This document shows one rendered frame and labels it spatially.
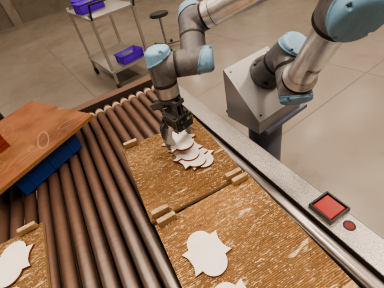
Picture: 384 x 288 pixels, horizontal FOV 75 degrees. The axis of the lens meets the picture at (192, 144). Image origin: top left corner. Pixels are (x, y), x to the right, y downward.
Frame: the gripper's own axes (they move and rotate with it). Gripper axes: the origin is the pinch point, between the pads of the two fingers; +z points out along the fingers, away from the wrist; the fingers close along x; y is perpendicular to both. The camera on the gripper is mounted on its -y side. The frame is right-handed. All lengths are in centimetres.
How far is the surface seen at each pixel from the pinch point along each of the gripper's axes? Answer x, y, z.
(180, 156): -3.2, 3.8, 4.2
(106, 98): 2, -70, 6
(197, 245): -22.1, 32.2, 6.1
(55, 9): 261, -1061, 93
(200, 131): 13.7, -3.7, 7.0
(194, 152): 1.5, 6.1, 4.2
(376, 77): 257, -3, 100
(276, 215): -0.1, 42.5, 6.9
